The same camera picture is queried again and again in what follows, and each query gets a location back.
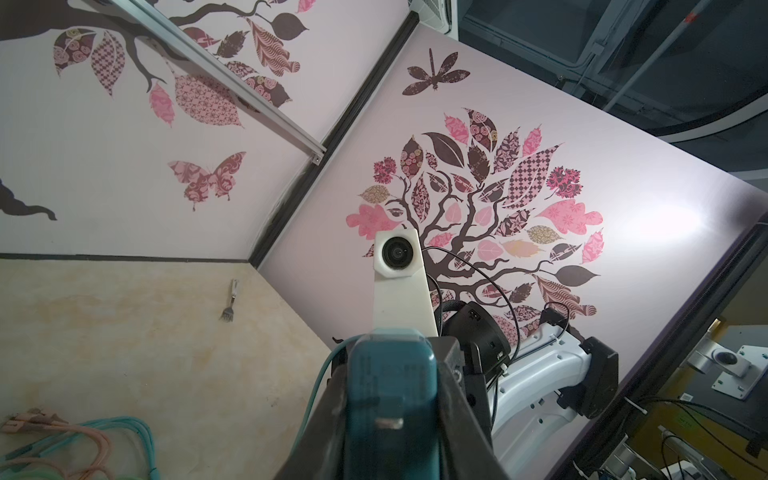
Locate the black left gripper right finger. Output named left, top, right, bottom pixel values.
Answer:
left=437, top=363, right=508, bottom=479

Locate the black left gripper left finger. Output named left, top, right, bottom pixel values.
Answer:
left=274, top=365, right=348, bottom=479

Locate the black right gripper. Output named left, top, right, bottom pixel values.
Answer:
left=329, top=335, right=496, bottom=451

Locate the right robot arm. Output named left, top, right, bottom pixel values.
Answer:
left=299, top=301, right=618, bottom=479

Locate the metal fork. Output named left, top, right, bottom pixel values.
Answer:
left=220, top=279, right=239, bottom=322

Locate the tangled charging cables bundle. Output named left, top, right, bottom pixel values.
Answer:
left=0, top=335, right=361, bottom=480

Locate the aluminium rail back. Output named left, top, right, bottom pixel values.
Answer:
left=114, top=0, right=326, bottom=165

